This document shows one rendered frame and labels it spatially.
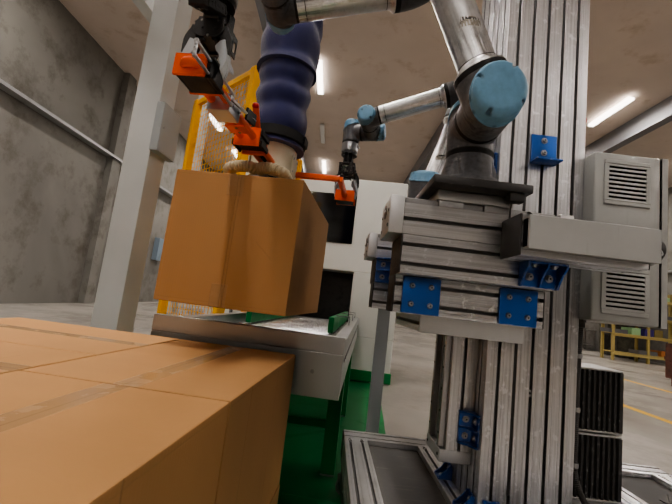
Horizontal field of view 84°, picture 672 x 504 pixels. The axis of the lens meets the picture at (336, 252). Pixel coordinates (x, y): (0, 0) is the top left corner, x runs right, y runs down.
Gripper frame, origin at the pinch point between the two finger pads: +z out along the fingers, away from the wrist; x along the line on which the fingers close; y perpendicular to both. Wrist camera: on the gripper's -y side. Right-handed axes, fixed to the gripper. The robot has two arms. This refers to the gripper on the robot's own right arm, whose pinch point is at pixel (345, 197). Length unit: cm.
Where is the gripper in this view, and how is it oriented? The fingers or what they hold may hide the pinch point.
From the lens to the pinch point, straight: 172.2
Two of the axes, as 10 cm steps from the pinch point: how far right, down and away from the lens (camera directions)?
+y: -1.0, -1.3, -9.9
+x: 9.9, 0.9, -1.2
